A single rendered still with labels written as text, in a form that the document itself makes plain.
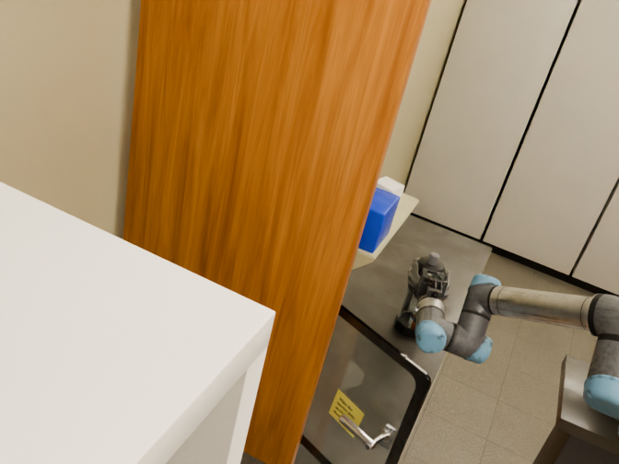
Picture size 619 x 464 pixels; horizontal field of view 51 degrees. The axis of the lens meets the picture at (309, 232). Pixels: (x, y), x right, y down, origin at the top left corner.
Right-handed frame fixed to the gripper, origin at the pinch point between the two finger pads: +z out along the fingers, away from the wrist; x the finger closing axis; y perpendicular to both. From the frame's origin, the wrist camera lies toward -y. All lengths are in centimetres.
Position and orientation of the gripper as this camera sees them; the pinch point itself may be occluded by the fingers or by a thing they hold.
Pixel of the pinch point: (427, 274)
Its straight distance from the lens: 196.2
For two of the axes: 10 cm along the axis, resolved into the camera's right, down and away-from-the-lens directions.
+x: -9.7, -2.5, 0.4
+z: 1.6, -4.7, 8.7
